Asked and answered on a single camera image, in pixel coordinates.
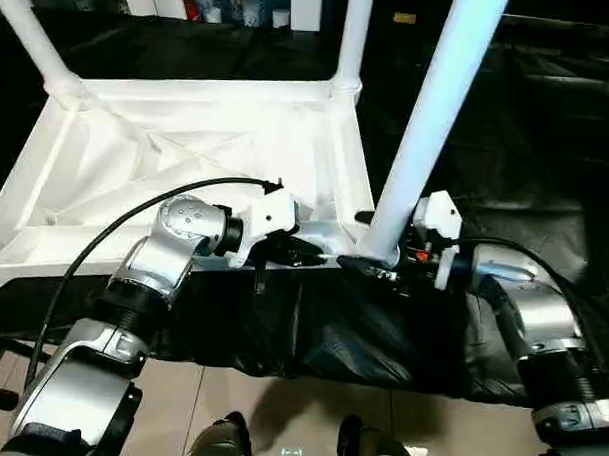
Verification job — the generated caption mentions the white cabinet with glass doors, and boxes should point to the white cabinet with glass doors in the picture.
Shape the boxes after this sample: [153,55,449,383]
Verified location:
[116,0,325,33]

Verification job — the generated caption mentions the black left robot foot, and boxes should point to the black left robot foot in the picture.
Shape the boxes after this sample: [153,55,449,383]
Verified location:
[185,411,255,456]

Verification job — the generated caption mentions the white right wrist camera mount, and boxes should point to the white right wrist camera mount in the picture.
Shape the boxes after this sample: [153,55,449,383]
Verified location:
[409,189,466,294]

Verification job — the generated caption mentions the black furniture with yellow label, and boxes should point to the black furniture with yellow label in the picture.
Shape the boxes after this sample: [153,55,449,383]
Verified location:
[371,0,609,60]

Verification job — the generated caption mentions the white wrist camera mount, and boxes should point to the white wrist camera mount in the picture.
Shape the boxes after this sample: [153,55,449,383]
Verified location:
[227,184,303,273]
[409,189,466,294]

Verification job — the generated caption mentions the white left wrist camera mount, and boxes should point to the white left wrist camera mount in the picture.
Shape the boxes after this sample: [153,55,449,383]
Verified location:
[227,184,303,273]

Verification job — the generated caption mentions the white plastic table leg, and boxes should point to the white plastic table leg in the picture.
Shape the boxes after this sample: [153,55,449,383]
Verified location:
[357,0,513,273]
[328,0,376,103]
[0,0,90,108]

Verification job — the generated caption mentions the black work mat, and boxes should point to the black work mat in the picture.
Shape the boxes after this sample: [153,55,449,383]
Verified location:
[0,5,609,410]

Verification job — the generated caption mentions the white plastic table top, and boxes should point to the white plastic table top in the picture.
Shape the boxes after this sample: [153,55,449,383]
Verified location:
[0,69,388,309]

